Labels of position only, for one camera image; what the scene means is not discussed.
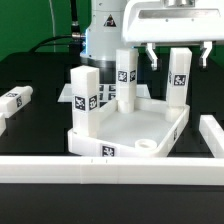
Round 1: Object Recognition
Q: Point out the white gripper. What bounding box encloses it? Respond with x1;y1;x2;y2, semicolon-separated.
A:
122;0;224;71

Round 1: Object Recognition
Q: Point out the white desk top tray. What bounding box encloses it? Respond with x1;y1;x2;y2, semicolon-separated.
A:
68;97;190;158

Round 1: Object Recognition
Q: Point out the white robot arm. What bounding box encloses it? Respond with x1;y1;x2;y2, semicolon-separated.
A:
81;0;224;70

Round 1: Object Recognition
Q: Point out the white marker base plate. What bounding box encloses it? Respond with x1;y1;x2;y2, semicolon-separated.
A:
58;84;150;106

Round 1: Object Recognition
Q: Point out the white right obstacle rail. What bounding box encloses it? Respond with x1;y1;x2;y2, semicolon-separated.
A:
199;115;224;158

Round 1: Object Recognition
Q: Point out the white obstacle rail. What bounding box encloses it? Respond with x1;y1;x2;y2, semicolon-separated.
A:
199;115;224;158
0;156;224;186

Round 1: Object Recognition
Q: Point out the black cable with connector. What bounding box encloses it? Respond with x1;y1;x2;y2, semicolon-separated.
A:
27;0;88;54

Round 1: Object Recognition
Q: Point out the white thin cable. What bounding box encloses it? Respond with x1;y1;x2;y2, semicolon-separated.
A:
48;0;57;38

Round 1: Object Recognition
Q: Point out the white front obstacle rail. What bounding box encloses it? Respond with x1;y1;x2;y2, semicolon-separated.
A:
0;156;224;186

